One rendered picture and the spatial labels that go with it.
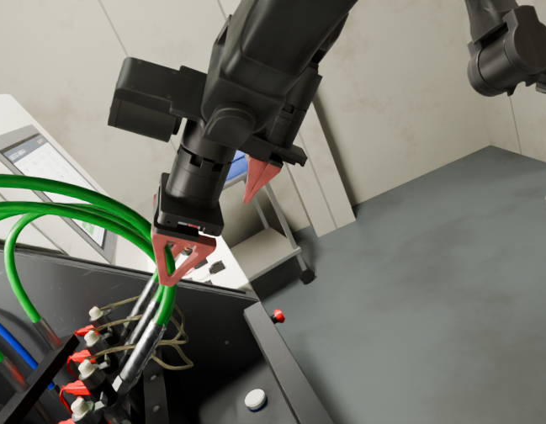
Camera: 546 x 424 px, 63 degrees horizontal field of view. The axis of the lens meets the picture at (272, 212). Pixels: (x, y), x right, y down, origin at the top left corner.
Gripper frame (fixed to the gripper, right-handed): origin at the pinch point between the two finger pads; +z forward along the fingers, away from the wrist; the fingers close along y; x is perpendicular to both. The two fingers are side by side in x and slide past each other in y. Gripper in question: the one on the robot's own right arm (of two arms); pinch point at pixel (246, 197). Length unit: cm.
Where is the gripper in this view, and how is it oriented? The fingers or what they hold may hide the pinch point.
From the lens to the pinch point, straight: 64.3
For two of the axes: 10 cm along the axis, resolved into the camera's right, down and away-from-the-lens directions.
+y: -9.2, -3.5, -1.9
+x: 0.6, 3.6, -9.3
